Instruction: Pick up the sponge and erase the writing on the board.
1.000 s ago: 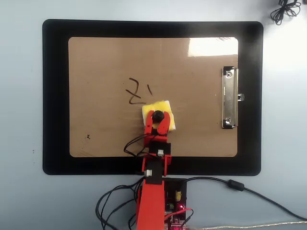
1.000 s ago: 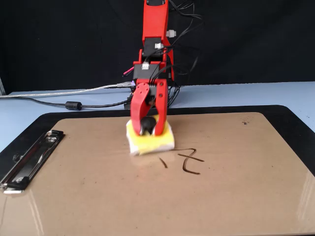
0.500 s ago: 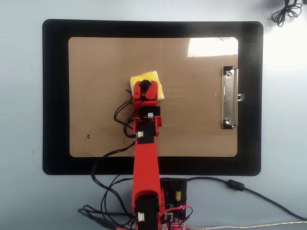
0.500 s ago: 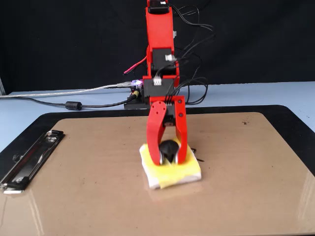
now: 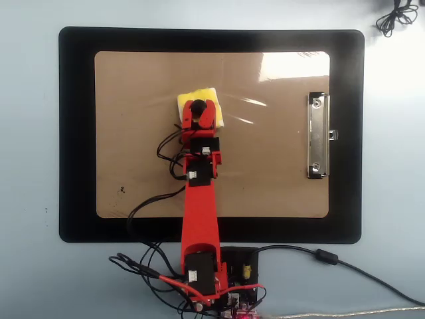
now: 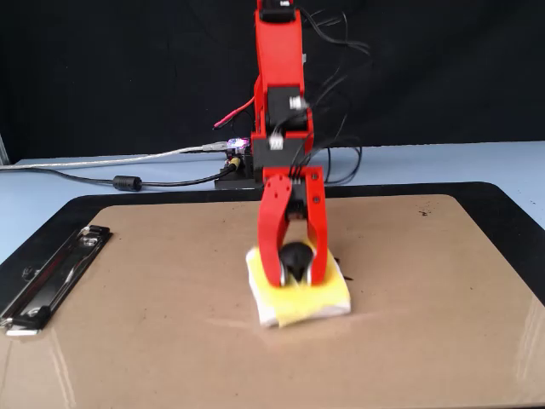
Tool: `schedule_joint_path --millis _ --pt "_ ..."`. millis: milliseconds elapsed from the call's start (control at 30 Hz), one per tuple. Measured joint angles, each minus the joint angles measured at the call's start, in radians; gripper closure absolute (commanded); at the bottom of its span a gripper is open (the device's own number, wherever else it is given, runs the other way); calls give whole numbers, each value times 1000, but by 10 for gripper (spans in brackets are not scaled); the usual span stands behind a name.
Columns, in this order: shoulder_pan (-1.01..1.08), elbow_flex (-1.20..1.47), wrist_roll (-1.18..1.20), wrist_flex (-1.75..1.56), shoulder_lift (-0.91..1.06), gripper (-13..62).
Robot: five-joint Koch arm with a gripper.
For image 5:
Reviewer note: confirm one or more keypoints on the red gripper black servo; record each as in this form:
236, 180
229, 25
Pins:
199, 133

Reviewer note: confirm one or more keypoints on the yellow sponge with black knob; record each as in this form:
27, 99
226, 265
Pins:
212, 94

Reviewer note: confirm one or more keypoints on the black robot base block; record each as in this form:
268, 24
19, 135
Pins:
237, 262

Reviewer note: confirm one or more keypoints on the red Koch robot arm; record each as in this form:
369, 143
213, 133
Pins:
199, 216

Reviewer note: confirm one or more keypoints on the controller board with red LED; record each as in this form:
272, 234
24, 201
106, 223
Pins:
245, 309

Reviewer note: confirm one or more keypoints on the brown clipboard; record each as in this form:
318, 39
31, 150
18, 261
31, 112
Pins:
265, 149

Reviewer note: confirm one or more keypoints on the silver metal clipboard clip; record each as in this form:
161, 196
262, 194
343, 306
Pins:
317, 139

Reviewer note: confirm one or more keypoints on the black rectangular mat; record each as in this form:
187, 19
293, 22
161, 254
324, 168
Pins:
76, 133

